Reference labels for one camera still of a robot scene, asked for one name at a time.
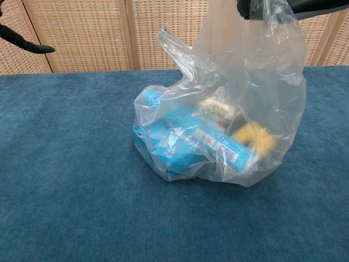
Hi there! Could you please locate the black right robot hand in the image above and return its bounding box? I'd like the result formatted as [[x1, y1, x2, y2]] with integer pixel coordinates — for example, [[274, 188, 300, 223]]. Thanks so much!
[[236, 0, 349, 20]]

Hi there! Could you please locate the clear plastic shopping bag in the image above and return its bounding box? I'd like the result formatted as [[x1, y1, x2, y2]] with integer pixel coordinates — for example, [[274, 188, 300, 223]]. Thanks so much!
[[133, 0, 308, 189]]

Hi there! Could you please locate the silver foil packet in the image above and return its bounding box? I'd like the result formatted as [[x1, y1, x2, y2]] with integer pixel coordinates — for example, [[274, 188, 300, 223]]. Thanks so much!
[[197, 97, 238, 124]]

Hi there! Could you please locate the blue cylindrical can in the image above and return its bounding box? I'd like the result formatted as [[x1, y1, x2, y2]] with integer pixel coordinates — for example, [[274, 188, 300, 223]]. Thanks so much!
[[142, 91, 259, 176]]

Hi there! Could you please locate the woven rattan folding screen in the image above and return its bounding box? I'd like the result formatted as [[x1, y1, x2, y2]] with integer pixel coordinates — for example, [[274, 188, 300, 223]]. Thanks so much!
[[0, 0, 349, 75]]

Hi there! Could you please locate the blue cardboard box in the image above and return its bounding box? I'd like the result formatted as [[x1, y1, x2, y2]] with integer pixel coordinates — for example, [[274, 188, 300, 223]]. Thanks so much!
[[133, 122, 208, 182]]

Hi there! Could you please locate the teal velvet tablecloth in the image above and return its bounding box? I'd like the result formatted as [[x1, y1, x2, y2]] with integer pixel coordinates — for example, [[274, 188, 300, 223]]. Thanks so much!
[[0, 65, 349, 262]]

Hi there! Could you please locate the yellow ring-shaped roll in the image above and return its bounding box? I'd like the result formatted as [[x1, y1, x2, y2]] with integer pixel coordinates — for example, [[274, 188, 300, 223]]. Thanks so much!
[[231, 122, 276, 158]]

